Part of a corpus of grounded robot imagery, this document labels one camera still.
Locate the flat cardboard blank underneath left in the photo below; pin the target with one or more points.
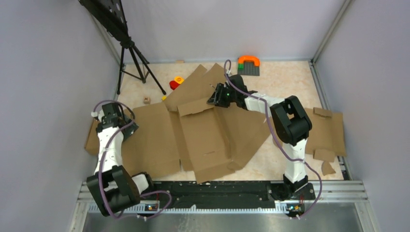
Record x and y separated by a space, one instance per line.
199 84

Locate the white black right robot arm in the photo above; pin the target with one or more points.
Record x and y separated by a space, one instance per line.
287 121

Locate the large cardboard box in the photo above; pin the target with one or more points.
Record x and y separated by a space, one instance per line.
210 141

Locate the folded brown cardboard box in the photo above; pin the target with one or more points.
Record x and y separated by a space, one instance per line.
92 143

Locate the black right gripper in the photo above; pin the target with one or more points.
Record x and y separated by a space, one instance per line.
217 99

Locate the flat cardboard blank at right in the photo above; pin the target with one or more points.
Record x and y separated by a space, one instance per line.
326 143

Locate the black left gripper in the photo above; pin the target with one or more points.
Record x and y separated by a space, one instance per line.
130 129

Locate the aluminium frame rail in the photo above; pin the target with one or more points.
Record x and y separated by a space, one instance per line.
343 207

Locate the small wooden letter cube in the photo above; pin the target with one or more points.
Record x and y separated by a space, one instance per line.
146 100

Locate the small red toy piece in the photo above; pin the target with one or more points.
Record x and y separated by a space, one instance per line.
176 82

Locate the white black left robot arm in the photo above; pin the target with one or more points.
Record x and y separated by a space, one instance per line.
111 186

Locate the orange green grey toy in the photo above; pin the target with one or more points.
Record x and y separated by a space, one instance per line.
248 65

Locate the black tripod stand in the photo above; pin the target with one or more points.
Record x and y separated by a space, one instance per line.
110 13

